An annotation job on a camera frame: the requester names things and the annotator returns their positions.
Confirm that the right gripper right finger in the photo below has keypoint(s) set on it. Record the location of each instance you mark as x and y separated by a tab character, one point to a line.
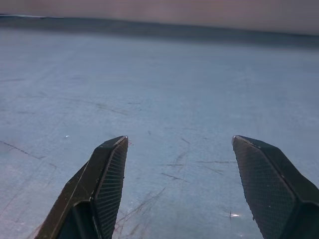
274	189

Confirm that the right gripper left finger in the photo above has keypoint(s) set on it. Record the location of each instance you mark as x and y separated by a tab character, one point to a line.
84	194

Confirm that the blue plastic table cover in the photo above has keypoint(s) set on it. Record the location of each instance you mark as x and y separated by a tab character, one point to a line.
159	87

